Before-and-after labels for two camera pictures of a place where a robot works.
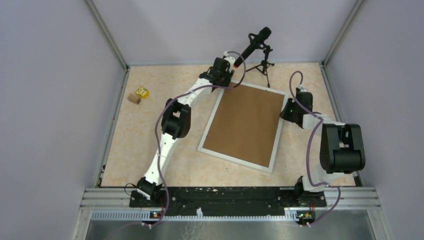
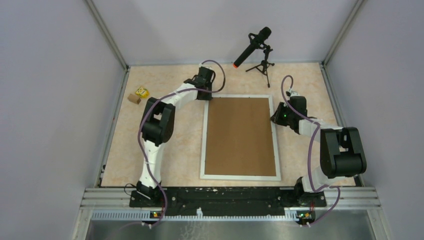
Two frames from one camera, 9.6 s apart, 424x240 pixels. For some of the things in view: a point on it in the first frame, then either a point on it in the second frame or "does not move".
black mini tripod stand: x=263 y=67 does not move
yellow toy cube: x=142 y=92 does not move
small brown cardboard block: x=134 y=99 does not move
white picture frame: x=237 y=161 -> x=274 y=141
